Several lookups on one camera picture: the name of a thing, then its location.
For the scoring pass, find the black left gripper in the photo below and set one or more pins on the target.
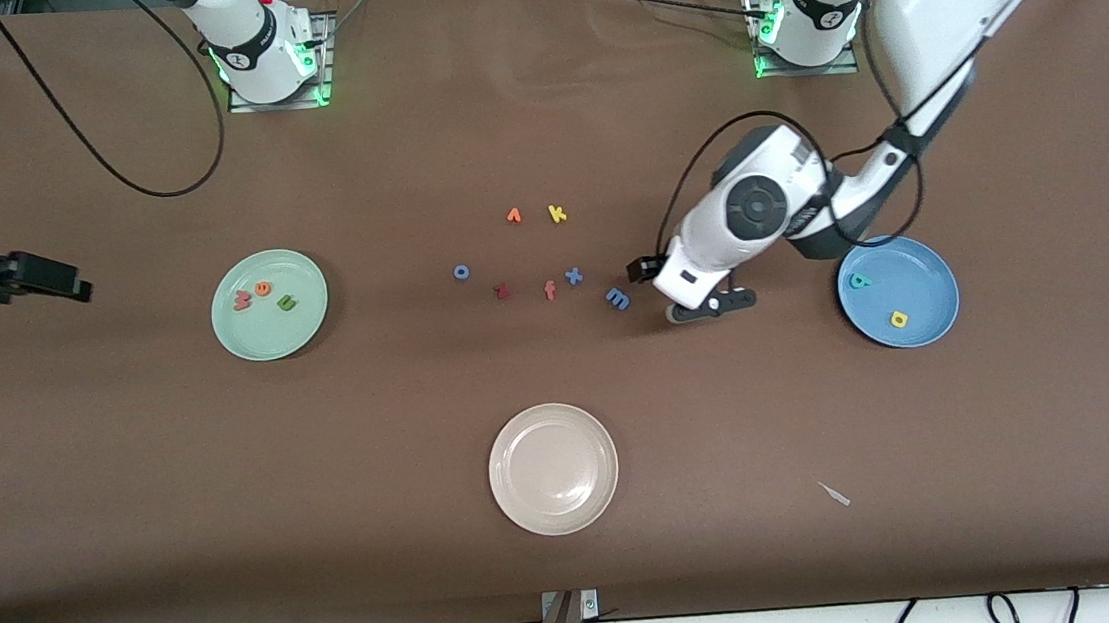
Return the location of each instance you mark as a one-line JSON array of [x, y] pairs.
[[644, 267]]

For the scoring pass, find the blue foam letter m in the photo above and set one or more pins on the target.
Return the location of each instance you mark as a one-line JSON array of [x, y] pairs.
[[618, 297]]

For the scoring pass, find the pink foam letter w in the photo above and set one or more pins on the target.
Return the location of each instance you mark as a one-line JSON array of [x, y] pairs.
[[242, 301]]

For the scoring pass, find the teal foam letter b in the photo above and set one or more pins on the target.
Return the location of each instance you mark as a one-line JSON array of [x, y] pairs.
[[859, 281]]

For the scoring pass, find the green foam letter u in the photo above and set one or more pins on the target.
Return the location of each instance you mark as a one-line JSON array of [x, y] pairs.
[[286, 305]]

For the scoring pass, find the yellow foam letter a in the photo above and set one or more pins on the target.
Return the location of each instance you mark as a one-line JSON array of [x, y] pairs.
[[900, 320]]

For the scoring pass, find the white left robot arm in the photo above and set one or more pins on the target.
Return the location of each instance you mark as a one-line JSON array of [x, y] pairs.
[[939, 7]]

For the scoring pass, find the blue foam letter x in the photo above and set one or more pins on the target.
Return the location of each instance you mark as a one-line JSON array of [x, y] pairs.
[[572, 275]]

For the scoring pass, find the pink foam letter f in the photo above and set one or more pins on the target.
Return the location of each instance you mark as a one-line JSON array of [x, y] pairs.
[[550, 291]]

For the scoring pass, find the yellow foam letter k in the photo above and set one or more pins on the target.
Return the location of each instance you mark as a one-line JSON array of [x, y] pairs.
[[556, 214]]

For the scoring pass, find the dark red foam letter z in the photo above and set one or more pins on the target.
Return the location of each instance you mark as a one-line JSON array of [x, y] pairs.
[[503, 291]]

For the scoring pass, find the brown table cover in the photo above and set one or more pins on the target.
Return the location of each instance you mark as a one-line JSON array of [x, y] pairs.
[[536, 102]]

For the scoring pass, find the beige plate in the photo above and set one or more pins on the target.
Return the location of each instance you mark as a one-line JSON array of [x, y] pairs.
[[553, 469]]

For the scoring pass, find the green plate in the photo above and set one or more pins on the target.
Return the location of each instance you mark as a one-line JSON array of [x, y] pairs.
[[300, 329]]

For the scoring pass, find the blue plate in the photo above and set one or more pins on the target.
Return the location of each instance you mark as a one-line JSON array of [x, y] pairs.
[[919, 290]]

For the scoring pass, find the small white paper scrap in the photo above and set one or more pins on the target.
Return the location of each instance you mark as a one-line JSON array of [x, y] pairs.
[[834, 494]]

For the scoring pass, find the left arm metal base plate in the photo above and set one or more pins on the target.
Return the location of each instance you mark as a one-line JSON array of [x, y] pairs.
[[844, 67]]

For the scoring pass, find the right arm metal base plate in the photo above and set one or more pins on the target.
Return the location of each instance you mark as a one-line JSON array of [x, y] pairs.
[[280, 105]]

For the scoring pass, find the small metal bracket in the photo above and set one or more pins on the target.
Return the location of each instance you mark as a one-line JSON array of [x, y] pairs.
[[590, 604]]

